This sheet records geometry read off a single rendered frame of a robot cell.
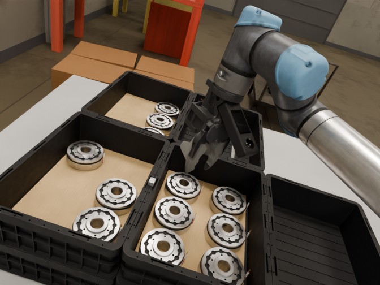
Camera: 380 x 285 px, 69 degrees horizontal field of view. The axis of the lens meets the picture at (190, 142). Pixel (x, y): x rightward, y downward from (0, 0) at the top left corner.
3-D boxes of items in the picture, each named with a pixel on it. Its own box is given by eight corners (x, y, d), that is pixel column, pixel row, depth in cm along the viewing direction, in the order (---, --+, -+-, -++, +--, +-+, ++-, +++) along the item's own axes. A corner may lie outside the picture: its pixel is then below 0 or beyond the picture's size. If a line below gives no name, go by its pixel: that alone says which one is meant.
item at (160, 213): (188, 234, 68) (189, 233, 67) (149, 221, 68) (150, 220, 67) (195, 204, 76) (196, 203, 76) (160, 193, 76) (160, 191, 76)
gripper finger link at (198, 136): (197, 155, 64) (217, 124, 61) (201, 159, 63) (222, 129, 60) (182, 152, 60) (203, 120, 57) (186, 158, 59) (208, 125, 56)
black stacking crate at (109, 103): (163, 168, 91) (171, 141, 85) (78, 140, 92) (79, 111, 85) (186, 115, 124) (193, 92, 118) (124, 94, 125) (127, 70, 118)
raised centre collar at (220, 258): (232, 281, 60) (233, 279, 60) (211, 273, 60) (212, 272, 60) (234, 261, 64) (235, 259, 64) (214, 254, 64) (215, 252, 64)
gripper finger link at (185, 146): (176, 159, 68) (196, 129, 64) (189, 176, 64) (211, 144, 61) (167, 158, 65) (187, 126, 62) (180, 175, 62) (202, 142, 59)
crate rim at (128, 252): (268, 311, 52) (273, 305, 51) (117, 260, 53) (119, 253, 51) (262, 177, 85) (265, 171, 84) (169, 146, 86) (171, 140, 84)
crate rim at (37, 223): (117, 259, 53) (119, 253, 51) (-31, 210, 53) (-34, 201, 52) (169, 146, 86) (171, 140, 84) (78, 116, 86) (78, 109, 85)
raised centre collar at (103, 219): (103, 236, 61) (103, 234, 60) (81, 230, 61) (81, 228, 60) (111, 219, 65) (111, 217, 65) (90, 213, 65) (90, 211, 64)
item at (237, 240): (244, 253, 67) (245, 251, 67) (204, 240, 67) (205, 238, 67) (245, 221, 76) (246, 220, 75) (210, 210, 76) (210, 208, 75)
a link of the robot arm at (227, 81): (262, 79, 55) (234, 76, 50) (252, 99, 57) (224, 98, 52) (238, 63, 59) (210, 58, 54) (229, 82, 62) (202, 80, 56)
